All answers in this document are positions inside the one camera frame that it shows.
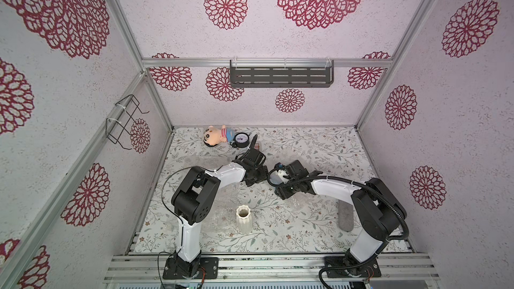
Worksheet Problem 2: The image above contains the bubble wrap sheet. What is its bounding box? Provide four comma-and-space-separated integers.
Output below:
161, 155, 246, 234
267, 167, 354, 212

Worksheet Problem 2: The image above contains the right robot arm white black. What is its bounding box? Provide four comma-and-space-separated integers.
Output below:
267, 161, 410, 266

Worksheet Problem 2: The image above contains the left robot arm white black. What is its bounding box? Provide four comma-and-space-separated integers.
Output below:
171, 148, 267, 263

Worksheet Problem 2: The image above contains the black alarm clock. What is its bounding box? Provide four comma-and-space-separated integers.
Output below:
230, 132, 250, 149

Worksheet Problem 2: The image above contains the plush boy doll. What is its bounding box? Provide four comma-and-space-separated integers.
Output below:
202, 125, 236, 147

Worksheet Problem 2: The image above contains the cream ribbed vase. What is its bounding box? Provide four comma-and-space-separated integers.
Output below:
236, 206, 253, 235

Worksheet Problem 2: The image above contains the dark grey wall shelf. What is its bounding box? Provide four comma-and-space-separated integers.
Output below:
229, 60, 334, 88

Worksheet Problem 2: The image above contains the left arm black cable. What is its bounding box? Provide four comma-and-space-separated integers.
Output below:
156, 134, 260, 289

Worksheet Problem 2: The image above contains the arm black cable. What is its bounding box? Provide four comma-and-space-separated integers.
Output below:
266, 167, 410, 289
156, 134, 260, 289

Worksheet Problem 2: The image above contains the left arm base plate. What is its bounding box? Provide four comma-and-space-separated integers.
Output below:
163, 254, 220, 280

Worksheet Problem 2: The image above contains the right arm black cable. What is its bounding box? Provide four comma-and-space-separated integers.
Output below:
266, 167, 410, 289

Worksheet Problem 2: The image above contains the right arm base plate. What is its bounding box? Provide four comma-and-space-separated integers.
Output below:
324, 256, 382, 278

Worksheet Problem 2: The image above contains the black wire wall rack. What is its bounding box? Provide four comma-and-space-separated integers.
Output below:
105, 94, 151, 153

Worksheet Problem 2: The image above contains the aluminium rail base frame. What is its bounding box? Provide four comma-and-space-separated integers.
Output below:
100, 253, 443, 288

